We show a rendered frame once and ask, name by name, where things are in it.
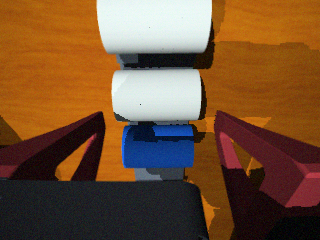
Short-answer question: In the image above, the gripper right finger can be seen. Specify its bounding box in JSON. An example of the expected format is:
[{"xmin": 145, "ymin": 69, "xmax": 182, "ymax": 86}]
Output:
[{"xmin": 214, "ymin": 111, "xmax": 320, "ymax": 240}]

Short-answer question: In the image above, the white cylinder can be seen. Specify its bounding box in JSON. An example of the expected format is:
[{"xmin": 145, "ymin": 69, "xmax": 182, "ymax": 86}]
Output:
[
  {"xmin": 112, "ymin": 69, "xmax": 201, "ymax": 122},
  {"xmin": 97, "ymin": 0, "xmax": 212, "ymax": 54}
]

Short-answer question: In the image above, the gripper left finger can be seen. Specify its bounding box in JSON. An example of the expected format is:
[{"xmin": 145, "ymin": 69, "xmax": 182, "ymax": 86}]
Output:
[{"xmin": 0, "ymin": 111, "xmax": 106, "ymax": 181}]

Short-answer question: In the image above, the dark blue plastic bar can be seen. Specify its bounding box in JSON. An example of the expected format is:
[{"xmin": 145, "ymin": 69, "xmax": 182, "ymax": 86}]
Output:
[{"xmin": 122, "ymin": 125, "xmax": 194, "ymax": 168}]

